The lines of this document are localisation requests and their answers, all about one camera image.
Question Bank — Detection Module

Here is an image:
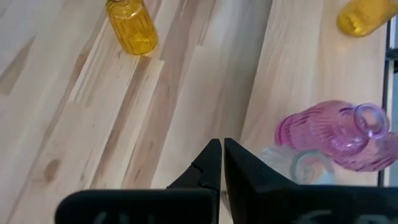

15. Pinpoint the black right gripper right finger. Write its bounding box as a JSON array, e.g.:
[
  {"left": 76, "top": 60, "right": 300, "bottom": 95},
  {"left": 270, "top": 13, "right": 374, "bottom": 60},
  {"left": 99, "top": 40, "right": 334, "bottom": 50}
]
[{"left": 223, "top": 138, "right": 398, "bottom": 224}]

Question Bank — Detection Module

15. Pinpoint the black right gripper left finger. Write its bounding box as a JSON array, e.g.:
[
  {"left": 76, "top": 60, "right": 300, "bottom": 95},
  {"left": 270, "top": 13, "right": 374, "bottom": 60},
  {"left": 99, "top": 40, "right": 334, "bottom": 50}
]
[{"left": 55, "top": 138, "right": 223, "bottom": 224}]

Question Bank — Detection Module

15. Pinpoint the clear bulbous ribbed vase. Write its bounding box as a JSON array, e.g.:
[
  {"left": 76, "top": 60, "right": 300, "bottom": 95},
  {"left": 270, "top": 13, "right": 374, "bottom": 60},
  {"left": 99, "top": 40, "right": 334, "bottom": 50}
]
[{"left": 257, "top": 145, "right": 337, "bottom": 187}]

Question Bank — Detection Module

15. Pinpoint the tall pink ribbed vase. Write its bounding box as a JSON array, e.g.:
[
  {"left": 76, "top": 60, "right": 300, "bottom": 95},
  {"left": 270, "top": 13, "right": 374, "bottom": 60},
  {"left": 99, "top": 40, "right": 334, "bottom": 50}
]
[{"left": 274, "top": 99, "right": 391, "bottom": 158}]

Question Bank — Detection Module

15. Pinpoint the small pink bulbous vase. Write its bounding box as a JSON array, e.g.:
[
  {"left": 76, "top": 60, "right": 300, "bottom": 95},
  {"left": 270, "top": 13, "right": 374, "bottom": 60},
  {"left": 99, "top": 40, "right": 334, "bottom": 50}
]
[{"left": 334, "top": 132, "right": 398, "bottom": 173}]

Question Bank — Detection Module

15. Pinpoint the yellow ribbed jar vase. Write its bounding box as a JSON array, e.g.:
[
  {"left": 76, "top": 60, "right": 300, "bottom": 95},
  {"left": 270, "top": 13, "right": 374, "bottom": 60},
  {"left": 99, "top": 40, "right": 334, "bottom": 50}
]
[{"left": 104, "top": 0, "right": 160, "bottom": 56}]

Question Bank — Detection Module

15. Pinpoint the yellow cylinder bottle vase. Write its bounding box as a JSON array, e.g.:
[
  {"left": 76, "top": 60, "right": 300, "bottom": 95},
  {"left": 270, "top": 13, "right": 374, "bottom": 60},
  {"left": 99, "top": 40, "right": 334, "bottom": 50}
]
[{"left": 336, "top": 0, "right": 398, "bottom": 38}]

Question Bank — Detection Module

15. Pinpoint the wooden shelf board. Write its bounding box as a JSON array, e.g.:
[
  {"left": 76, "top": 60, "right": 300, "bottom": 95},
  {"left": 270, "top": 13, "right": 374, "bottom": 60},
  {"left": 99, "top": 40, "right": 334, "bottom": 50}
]
[{"left": 241, "top": 0, "right": 388, "bottom": 187}]

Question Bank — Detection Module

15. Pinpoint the black metal shelf frame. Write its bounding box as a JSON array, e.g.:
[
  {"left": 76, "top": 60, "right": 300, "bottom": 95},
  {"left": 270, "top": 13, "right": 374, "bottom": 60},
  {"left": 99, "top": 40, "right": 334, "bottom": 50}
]
[{"left": 377, "top": 17, "right": 398, "bottom": 188}]

